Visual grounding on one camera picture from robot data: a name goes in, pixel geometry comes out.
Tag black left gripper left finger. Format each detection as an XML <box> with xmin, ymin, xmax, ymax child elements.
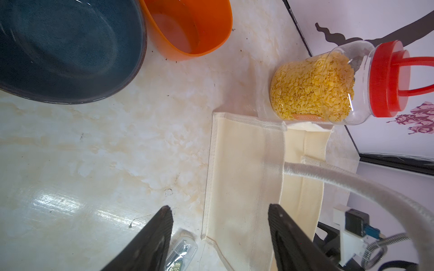
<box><xmin>102</xmin><ymin>206</ymin><xmax>174</xmax><ymax>271</ymax></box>

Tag orange plastic cup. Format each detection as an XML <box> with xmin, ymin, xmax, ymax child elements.
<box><xmin>140</xmin><ymin>0</ymin><xmax>233</xmax><ymax>61</ymax></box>

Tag dark blue bowl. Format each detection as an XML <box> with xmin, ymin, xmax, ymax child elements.
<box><xmin>1</xmin><ymin>0</ymin><xmax>148</xmax><ymax>105</ymax></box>

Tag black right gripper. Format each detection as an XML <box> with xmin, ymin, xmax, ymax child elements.
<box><xmin>313</xmin><ymin>222</ymin><xmax>363</xmax><ymax>271</ymax></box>

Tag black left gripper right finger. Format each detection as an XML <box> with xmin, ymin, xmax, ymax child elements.
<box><xmin>268</xmin><ymin>204</ymin><xmax>339</xmax><ymax>271</ymax></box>

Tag red-lid jar yellow flakes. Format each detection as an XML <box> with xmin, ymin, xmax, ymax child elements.
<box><xmin>270</xmin><ymin>40</ymin><xmax>434</xmax><ymax>125</ymax></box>

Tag cream canvas tote bag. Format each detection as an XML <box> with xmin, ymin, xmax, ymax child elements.
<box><xmin>202</xmin><ymin>112</ymin><xmax>434</xmax><ymax>271</ymax></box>

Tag green compass set case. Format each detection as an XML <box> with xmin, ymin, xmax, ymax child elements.
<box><xmin>165</xmin><ymin>236</ymin><xmax>198</xmax><ymax>271</ymax></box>

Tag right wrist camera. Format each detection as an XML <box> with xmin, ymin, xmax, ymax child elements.
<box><xmin>333</xmin><ymin>204</ymin><xmax>381</xmax><ymax>267</ymax></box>

